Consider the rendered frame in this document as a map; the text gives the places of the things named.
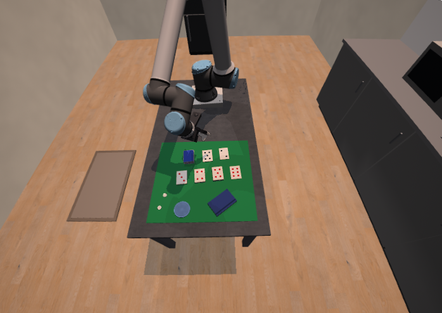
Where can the blue rectangular tile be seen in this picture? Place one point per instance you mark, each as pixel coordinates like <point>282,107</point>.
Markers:
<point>188,156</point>

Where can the green felt table mat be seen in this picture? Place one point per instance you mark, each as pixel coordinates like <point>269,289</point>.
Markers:
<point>197,195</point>

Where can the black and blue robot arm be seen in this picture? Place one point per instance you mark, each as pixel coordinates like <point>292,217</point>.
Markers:
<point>206,76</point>

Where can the blue flat disc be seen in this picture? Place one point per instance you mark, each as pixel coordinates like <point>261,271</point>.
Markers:
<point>181,209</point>

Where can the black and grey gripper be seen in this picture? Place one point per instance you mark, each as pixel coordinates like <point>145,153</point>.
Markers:
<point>194,137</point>

